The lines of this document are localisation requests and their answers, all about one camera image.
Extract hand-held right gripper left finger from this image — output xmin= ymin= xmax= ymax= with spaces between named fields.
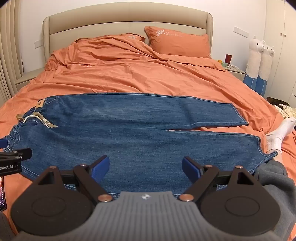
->
xmin=35 ymin=155 xmax=114 ymax=204

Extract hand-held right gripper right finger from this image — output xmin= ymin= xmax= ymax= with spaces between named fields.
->
xmin=178 ymin=156 xmax=262 ymax=204

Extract blue denim pants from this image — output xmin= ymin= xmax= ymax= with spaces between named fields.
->
xmin=5 ymin=93 xmax=279 ymax=198

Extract beige nightstand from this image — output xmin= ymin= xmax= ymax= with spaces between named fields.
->
xmin=15 ymin=69 xmax=46 ymax=93

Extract person's grey sweatpants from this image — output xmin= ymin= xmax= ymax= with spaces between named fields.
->
xmin=254 ymin=159 xmax=296 ymax=233

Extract beige curtain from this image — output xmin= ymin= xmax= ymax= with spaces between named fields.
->
xmin=0 ymin=0 xmax=24 ymax=106

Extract person's white sock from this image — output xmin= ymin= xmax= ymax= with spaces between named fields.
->
xmin=265 ymin=117 xmax=296 ymax=154

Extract orange duvet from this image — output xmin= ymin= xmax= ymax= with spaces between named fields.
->
xmin=0 ymin=34 xmax=296 ymax=233

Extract white nightstand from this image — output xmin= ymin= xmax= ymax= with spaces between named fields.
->
xmin=223 ymin=66 xmax=246 ymax=82

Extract pile of clothes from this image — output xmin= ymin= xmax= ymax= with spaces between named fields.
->
xmin=268 ymin=97 xmax=296 ymax=119

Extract white alpaca plush pillow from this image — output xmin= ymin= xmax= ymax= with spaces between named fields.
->
xmin=254 ymin=43 xmax=276 ymax=97
xmin=243 ymin=35 xmax=265 ymax=90

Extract orange embroidered pillow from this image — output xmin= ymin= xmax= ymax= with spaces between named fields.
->
xmin=144 ymin=25 xmax=211 ymax=59
xmin=74 ymin=34 xmax=147 ymax=44

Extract beige upholstered headboard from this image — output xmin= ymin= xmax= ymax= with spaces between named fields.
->
xmin=42 ymin=9 xmax=213 ymax=63

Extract white wardrobe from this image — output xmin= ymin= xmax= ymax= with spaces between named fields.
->
xmin=263 ymin=0 xmax=296 ymax=106

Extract white wall switch panel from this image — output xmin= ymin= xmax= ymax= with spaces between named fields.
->
xmin=233 ymin=26 xmax=249 ymax=39

